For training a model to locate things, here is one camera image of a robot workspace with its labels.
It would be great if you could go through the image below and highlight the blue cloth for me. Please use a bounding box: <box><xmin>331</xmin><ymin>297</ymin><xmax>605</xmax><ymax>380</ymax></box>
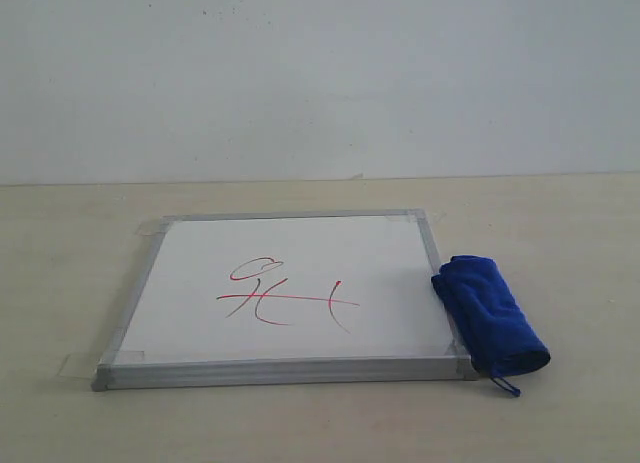
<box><xmin>431</xmin><ymin>255</ymin><xmax>551</xmax><ymax>397</ymax></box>

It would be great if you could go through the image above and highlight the white board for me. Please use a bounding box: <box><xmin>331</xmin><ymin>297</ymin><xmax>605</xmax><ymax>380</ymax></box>
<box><xmin>92</xmin><ymin>210</ymin><xmax>477</xmax><ymax>391</ymax></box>

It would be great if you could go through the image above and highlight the clear tape back left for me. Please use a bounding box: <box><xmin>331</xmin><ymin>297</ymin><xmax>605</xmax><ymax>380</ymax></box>
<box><xmin>136</xmin><ymin>219</ymin><xmax>172</xmax><ymax>236</ymax></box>

